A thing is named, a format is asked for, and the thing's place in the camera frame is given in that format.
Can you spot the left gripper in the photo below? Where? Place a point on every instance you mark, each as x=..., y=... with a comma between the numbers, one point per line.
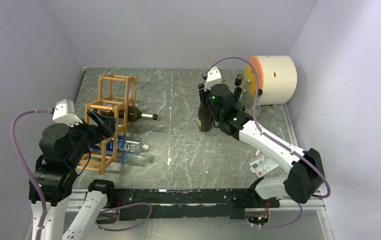
x=103, y=122

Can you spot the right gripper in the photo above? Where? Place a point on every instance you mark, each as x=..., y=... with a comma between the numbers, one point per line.
x=203, y=94

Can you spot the dark red bottle gold cap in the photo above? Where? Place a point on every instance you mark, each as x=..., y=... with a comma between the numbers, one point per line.
x=204, y=119

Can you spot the clear blue labelled bottle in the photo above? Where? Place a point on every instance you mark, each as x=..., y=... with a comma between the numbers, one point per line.
x=128, y=144

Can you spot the clear bottle brown label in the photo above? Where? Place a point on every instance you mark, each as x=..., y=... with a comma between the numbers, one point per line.
x=238, y=80

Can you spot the clear round bottle white label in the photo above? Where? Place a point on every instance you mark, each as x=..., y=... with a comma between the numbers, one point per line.
x=257, y=94

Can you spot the dark green wine bottle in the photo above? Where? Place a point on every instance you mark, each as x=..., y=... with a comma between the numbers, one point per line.
x=237, y=94

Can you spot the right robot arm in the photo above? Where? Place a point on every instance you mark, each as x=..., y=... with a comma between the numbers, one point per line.
x=303, y=169

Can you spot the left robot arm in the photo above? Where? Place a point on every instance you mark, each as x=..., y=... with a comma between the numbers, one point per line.
x=63, y=144

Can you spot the left white base arm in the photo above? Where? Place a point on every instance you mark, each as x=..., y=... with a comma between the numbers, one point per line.
x=84, y=208

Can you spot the wooden wine rack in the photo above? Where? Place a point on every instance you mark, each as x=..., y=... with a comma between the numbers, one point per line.
x=115, y=99

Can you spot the white pen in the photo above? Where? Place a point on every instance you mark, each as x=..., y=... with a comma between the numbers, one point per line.
x=256, y=154

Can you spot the cream cylinder orange face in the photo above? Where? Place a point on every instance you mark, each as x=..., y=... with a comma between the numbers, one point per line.
x=277, y=78

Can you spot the white paper card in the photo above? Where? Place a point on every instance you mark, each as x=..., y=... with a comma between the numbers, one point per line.
x=262, y=165

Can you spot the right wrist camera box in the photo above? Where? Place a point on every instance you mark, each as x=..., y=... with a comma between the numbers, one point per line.
x=213, y=77

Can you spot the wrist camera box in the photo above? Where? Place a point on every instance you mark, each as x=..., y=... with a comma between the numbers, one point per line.
x=213, y=77
x=64, y=112

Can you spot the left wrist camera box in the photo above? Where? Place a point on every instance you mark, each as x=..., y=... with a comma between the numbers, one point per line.
x=64, y=112

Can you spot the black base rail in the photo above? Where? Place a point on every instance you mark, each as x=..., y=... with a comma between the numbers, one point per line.
x=233, y=203

